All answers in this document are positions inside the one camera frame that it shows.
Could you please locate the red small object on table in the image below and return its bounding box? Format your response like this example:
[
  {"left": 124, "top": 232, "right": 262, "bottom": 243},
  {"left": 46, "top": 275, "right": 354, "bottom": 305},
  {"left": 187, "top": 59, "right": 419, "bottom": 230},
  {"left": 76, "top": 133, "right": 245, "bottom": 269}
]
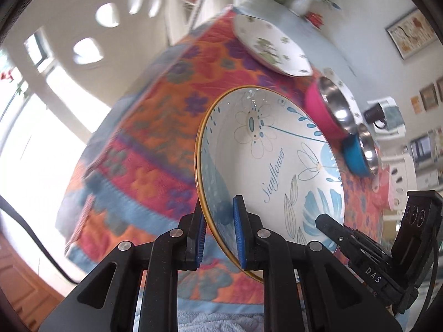
[{"left": 305, "top": 12, "right": 324, "bottom": 29}]

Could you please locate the framed picture on wall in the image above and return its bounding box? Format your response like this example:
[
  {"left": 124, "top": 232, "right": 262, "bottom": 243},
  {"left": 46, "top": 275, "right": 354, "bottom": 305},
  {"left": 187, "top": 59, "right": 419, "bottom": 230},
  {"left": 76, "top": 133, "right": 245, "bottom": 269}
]
[{"left": 386, "top": 7, "right": 438, "bottom": 60}]

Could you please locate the blue steel bowl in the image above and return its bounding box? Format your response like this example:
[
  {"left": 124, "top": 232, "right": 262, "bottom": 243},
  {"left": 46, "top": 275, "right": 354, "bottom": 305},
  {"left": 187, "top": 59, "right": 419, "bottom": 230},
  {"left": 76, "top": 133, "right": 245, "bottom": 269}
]
[{"left": 342, "top": 124, "right": 380, "bottom": 177}]

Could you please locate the small white floral plate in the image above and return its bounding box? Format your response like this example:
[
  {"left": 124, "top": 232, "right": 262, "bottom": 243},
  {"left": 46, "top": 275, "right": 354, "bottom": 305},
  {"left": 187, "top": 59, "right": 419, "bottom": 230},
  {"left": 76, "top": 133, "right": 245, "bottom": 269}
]
[{"left": 322, "top": 68, "right": 362, "bottom": 120}]

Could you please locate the pink steel bowl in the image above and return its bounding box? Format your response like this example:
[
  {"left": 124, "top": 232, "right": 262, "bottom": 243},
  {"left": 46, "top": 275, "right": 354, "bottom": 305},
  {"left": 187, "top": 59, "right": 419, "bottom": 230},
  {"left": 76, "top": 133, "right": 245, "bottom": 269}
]
[{"left": 304, "top": 76, "right": 358, "bottom": 141}]

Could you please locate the square white green-leaf plate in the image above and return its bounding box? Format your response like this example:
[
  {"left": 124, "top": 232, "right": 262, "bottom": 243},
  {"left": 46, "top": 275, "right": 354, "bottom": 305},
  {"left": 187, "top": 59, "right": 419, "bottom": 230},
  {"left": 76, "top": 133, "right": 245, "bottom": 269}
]
[{"left": 233, "top": 14, "right": 313, "bottom": 77}]

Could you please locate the white flower vase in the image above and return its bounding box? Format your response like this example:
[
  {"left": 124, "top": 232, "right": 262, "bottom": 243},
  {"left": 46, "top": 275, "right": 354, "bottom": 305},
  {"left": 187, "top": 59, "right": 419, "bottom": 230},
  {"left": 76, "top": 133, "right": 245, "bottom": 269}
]
[{"left": 289, "top": 0, "right": 316, "bottom": 17}]

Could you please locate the dark mug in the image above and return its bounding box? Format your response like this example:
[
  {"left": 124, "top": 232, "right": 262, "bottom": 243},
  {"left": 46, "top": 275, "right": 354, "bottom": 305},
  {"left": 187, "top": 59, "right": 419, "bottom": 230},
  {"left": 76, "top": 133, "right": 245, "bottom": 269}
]
[{"left": 364, "top": 103, "right": 387, "bottom": 129}]

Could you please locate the colourful floral tablecloth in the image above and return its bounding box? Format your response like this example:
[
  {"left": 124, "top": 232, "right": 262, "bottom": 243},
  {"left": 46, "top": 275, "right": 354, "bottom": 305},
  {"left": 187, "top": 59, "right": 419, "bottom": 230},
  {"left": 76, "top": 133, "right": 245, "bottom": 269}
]
[{"left": 55, "top": 5, "right": 396, "bottom": 306}]

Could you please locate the round blue sunflower plate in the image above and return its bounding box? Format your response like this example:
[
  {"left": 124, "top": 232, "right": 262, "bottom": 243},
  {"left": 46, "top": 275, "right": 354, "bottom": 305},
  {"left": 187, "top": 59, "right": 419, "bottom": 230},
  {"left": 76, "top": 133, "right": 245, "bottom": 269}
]
[{"left": 194, "top": 86, "right": 345, "bottom": 265}]

